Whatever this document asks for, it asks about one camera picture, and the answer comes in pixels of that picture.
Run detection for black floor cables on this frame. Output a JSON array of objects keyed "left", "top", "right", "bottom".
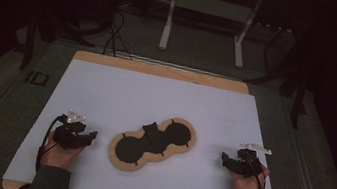
[{"left": 101, "top": 7, "right": 141, "bottom": 61}]

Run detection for black tripod stand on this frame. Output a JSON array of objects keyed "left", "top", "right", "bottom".
[
  {"left": 18, "top": 2, "right": 101, "bottom": 81},
  {"left": 237, "top": 19, "right": 320, "bottom": 131}
]

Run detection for white table mat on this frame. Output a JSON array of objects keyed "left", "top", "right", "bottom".
[{"left": 2, "top": 50, "right": 297, "bottom": 189}]

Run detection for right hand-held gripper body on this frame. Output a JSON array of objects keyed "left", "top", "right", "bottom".
[{"left": 232, "top": 139, "right": 274, "bottom": 183}]

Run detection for wooden peanut-shaped puzzle board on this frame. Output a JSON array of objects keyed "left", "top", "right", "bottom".
[{"left": 105, "top": 108, "right": 201, "bottom": 183}]

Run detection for person's left hand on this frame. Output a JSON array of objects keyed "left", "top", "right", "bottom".
[{"left": 38, "top": 137, "right": 86, "bottom": 173}]

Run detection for white metal stand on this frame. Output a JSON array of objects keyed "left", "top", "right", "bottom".
[{"left": 156, "top": 0, "right": 265, "bottom": 72}]

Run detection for left hand-held gripper cable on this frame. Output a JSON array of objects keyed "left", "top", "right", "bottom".
[{"left": 34, "top": 112, "right": 65, "bottom": 174}]

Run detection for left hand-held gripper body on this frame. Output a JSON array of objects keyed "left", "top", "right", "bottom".
[{"left": 50, "top": 106, "right": 89, "bottom": 153}]

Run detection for wooden table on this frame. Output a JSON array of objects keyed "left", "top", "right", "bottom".
[{"left": 0, "top": 40, "right": 299, "bottom": 189}]

